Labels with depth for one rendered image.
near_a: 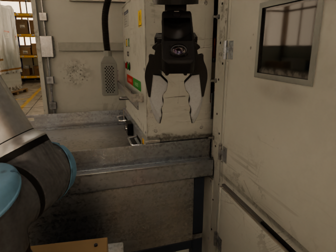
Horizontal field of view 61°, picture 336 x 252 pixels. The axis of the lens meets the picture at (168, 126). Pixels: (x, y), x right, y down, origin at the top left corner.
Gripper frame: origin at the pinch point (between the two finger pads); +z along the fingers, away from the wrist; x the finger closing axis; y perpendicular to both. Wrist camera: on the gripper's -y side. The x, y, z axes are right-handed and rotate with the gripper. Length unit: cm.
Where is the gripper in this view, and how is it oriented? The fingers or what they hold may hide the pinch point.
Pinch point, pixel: (176, 118)
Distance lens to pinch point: 50.8
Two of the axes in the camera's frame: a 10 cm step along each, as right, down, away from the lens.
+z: 0.1, 9.1, 4.2
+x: -10.0, 0.1, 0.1
